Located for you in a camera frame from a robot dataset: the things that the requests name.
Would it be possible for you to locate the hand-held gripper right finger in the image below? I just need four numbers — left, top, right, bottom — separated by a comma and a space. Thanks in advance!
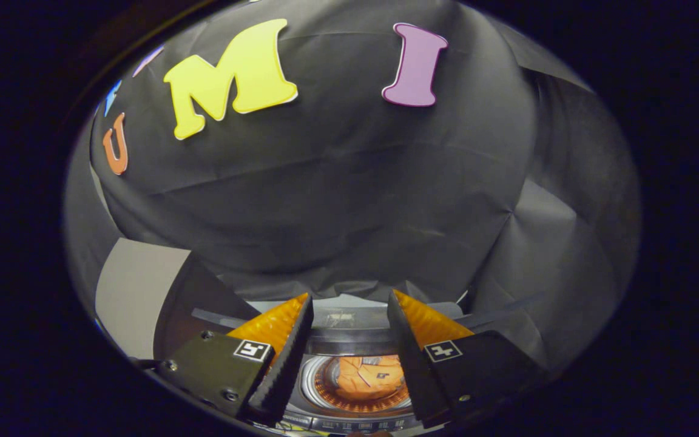
386, 290, 547, 429

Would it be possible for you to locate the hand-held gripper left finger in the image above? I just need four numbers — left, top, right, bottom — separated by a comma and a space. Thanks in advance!
155, 293, 315, 425

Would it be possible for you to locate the grey washing machine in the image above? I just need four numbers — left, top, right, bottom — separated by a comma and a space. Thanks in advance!
263, 328, 447, 435

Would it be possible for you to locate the orange yellow polo shirt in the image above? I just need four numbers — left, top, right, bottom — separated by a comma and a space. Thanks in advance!
335, 355, 406, 402

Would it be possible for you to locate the black washing machine lid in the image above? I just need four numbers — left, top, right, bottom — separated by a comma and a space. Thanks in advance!
192, 295, 478, 356

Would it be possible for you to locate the grey cabinet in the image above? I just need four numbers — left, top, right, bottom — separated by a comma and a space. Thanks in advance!
95, 237, 259, 361

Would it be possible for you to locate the black backdrop cloth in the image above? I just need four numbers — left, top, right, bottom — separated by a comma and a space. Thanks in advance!
63, 0, 641, 377

